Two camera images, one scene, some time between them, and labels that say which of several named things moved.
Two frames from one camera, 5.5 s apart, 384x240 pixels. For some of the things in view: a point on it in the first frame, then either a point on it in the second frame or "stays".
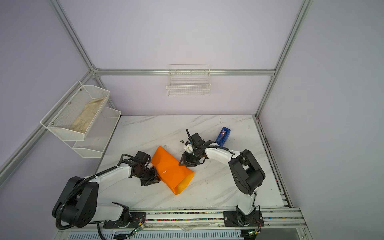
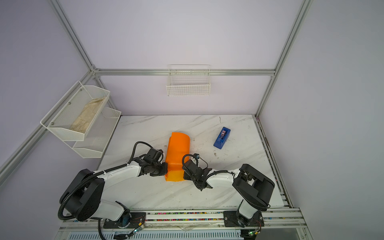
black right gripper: x=185 y=158 -> x=185 y=176
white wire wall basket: x=188 y=80 stays
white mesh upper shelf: x=74 y=115 stays
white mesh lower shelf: x=97 y=137 stays
